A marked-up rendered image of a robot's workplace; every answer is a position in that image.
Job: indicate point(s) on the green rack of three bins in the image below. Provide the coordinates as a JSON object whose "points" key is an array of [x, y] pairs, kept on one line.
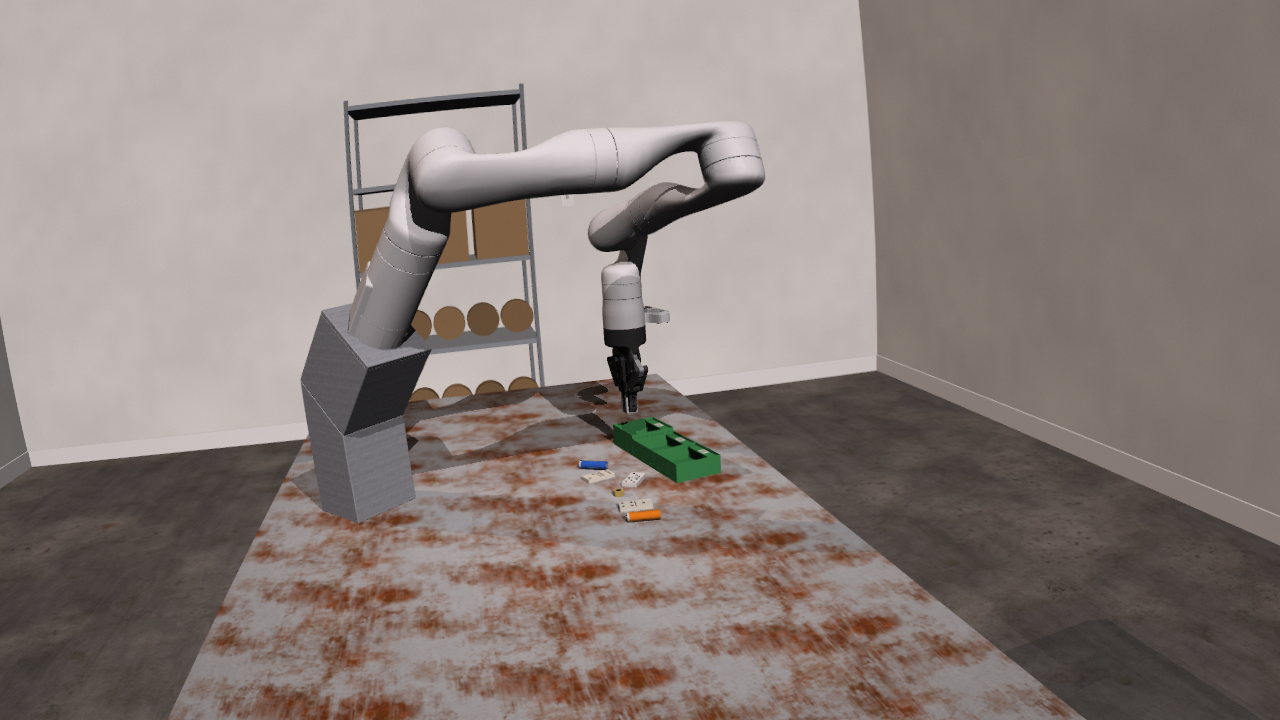
{"points": [[635, 436]]}

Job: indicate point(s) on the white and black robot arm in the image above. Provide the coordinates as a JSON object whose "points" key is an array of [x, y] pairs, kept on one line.
{"points": [[449, 177]]}

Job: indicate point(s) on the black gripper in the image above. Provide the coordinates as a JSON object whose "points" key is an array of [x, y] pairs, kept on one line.
{"points": [[625, 364]]}

